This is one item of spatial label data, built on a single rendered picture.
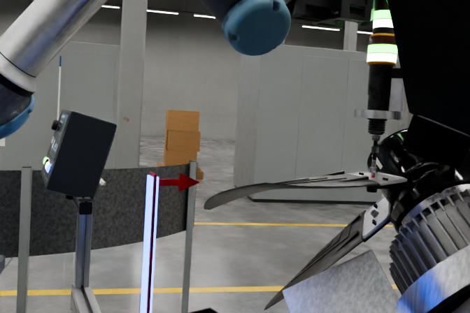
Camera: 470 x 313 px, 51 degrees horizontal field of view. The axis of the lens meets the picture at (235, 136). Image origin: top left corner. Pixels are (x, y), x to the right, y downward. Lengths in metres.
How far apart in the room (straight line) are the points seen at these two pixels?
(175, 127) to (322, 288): 8.11
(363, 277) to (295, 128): 6.33
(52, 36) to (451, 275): 0.70
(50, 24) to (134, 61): 4.14
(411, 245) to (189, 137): 8.22
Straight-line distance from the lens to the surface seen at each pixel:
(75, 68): 6.76
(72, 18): 0.89
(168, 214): 2.82
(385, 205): 0.88
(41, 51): 0.90
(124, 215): 2.62
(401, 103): 0.76
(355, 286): 0.76
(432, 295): 0.67
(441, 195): 0.77
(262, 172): 6.97
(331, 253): 0.91
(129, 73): 5.00
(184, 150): 8.85
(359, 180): 0.73
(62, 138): 1.18
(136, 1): 5.10
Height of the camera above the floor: 1.28
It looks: 3 degrees down
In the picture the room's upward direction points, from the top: 4 degrees clockwise
